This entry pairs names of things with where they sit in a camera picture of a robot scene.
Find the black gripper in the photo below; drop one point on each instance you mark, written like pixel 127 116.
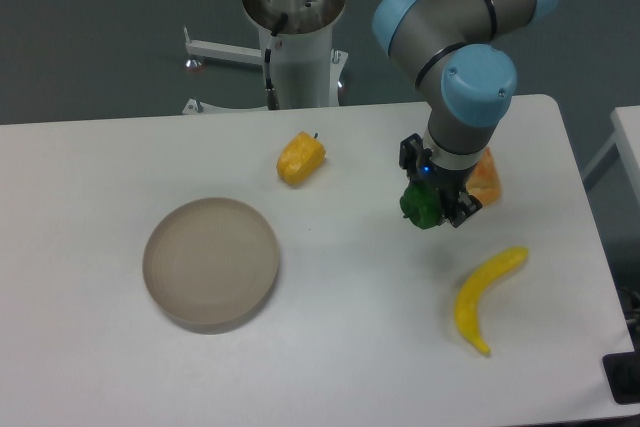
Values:
pixel 425 161

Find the green toy pepper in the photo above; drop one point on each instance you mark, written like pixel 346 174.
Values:
pixel 420 204

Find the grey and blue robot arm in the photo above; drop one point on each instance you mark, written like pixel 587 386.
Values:
pixel 445 49

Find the yellow toy pepper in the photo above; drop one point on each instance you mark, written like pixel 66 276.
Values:
pixel 302 156

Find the beige round plate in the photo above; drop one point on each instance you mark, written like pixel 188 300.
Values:
pixel 210 265

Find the orange toy fruit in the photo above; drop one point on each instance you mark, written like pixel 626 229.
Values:
pixel 484 182

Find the yellow toy banana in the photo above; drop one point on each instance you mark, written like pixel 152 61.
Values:
pixel 466 306

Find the white side table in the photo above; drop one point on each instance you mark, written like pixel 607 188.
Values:
pixel 622 144

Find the black device at edge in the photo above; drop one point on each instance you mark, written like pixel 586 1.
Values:
pixel 622 369

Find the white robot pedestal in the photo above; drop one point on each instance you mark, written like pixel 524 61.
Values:
pixel 301 68

